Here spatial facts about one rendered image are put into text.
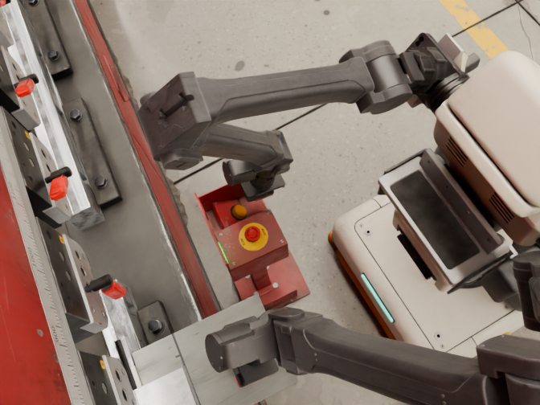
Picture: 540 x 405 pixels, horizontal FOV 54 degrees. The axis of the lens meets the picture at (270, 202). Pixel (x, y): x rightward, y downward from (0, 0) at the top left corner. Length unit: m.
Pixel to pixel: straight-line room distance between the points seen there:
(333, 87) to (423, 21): 1.86
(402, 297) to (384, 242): 0.19
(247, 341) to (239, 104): 0.33
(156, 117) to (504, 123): 0.48
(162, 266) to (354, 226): 0.83
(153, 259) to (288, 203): 1.03
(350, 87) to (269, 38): 1.73
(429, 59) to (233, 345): 0.58
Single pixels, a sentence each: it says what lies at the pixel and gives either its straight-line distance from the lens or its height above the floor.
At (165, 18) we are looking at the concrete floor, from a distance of 2.73.
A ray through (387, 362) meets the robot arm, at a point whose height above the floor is 1.44.
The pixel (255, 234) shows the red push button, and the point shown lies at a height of 0.81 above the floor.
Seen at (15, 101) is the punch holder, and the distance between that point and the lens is 1.00.
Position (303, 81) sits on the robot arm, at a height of 1.34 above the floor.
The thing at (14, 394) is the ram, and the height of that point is 1.52.
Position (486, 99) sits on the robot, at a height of 1.35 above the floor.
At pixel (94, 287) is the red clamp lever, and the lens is 0.84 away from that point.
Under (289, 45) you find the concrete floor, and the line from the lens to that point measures 2.54.
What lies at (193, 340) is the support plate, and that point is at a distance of 1.04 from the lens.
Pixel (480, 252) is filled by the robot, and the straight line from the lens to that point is 1.06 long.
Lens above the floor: 2.01
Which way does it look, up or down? 69 degrees down
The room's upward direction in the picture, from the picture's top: 9 degrees counter-clockwise
